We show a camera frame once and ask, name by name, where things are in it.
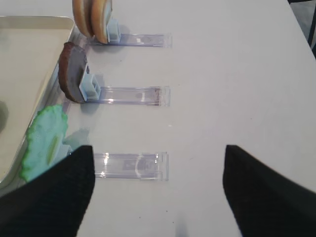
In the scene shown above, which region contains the clear bun rack rail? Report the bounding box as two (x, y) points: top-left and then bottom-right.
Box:
(70, 32), (172, 48)

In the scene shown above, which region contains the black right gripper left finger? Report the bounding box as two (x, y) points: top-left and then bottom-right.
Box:
(0, 145), (95, 237)

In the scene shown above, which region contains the clear lettuce rack rail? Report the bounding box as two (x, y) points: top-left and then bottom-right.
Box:
(61, 102), (170, 182)

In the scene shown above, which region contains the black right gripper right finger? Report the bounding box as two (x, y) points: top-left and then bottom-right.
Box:
(223, 145), (316, 237)

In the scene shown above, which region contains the light blue bun pusher block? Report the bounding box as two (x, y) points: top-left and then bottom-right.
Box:
(106, 18), (121, 43)

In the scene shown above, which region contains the standing green lettuce leaf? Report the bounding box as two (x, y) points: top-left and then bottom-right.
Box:
(19, 104), (68, 183)

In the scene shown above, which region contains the bun slice near tray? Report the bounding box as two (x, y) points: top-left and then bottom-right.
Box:
(72, 0), (94, 38)

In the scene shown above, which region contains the light blue patty pusher block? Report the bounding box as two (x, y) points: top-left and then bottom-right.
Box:
(79, 64), (101, 102)

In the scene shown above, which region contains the clear patty rack rail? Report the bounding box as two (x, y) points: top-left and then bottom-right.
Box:
(84, 74), (171, 107)

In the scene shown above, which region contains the light blue lettuce pusher block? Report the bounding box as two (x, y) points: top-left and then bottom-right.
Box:
(54, 143), (72, 163)

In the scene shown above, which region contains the standing brown meat patty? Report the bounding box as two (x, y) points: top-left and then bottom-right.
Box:
(58, 42), (87, 103)

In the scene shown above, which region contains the white rectangular tray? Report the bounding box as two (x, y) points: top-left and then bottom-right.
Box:
(0, 16), (75, 188)

